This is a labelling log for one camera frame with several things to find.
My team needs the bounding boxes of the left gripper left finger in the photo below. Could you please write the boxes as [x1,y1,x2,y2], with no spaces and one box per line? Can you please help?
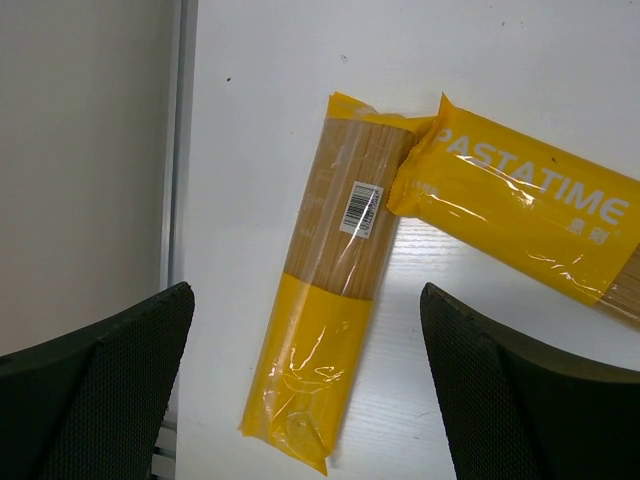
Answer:
[1,282,194,479]

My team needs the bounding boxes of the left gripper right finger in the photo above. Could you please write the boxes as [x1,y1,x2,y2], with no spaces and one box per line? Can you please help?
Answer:
[420,283,639,479]

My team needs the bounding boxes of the yellow Pastatime spaghetti pack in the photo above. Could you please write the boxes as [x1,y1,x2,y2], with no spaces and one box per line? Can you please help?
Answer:
[388,98,639,326]

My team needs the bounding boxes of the yellow spaghetti pack with label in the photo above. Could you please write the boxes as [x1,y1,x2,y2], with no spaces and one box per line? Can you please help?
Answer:
[240,92,432,472]

